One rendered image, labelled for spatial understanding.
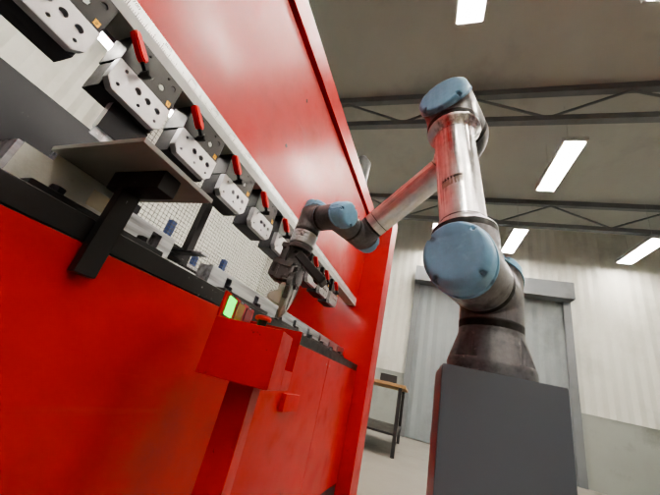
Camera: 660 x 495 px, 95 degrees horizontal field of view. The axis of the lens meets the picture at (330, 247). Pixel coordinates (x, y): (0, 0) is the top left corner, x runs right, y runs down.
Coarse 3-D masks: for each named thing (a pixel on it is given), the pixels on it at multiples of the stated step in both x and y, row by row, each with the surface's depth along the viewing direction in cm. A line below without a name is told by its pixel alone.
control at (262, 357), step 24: (216, 336) 66; (240, 336) 65; (264, 336) 65; (288, 336) 69; (216, 360) 63; (240, 360) 63; (264, 360) 63; (288, 360) 81; (264, 384) 61; (288, 384) 78
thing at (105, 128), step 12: (108, 108) 70; (120, 108) 72; (96, 120) 69; (108, 120) 70; (120, 120) 72; (132, 120) 75; (96, 132) 69; (108, 132) 70; (120, 132) 73; (132, 132) 75; (144, 132) 78
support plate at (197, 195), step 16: (80, 144) 57; (96, 144) 55; (112, 144) 53; (128, 144) 52; (144, 144) 51; (80, 160) 61; (96, 160) 60; (112, 160) 58; (128, 160) 57; (144, 160) 56; (160, 160) 54; (96, 176) 66; (112, 176) 64; (176, 176) 58; (192, 192) 63
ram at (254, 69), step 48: (144, 0) 73; (192, 0) 86; (240, 0) 104; (192, 48) 87; (240, 48) 105; (288, 48) 134; (192, 96) 88; (240, 96) 107; (288, 96) 137; (288, 144) 140; (336, 144) 195; (288, 192) 142; (336, 192) 201; (336, 240) 207
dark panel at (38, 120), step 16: (0, 64) 89; (0, 80) 89; (16, 80) 92; (0, 96) 89; (16, 96) 93; (32, 96) 96; (48, 96) 100; (0, 112) 90; (16, 112) 93; (32, 112) 97; (48, 112) 100; (64, 112) 104; (0, 128) 90; (16, 128) 93; (32, 128) 97; (48, 128) 100; (64, 128) 104; (80, 128) 109; (32, 144) 97; (48, 144) 101; (64, 144) 105
